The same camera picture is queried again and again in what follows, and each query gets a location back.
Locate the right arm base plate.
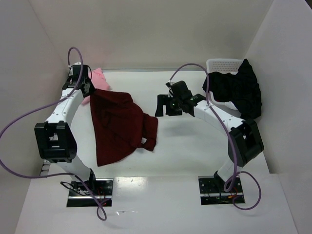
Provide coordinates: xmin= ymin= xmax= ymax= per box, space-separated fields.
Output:
xmin=198 ymin=176 xmax=245 ymax=205

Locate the black t shirt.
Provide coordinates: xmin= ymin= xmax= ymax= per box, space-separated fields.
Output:
xmin=202 ymin=58 xmax=262 ymax=119

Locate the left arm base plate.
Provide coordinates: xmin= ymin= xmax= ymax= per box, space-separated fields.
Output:
xmin=60 ymin=178 xmax=114 ymax=208

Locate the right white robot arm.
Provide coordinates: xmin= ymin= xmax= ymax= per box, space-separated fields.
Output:
xmin=155 ymin=81 xmax=264 ymax=192

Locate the pink folded t shirt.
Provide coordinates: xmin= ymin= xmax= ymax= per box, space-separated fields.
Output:
xmin=81 ymin=68 xmax=112 ymax=105

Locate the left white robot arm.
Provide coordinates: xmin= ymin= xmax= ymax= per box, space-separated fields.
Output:
xmin=34 ymin=62 xmax=96 ymax=190

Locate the white plastic basket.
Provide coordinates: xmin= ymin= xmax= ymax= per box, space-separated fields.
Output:
xmin=206 ymin=58 xmax=243 ymax=111

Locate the dark red t shirt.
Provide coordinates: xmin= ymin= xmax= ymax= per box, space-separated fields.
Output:
xmin=90 ymin=90 xmax=158 ymax=167

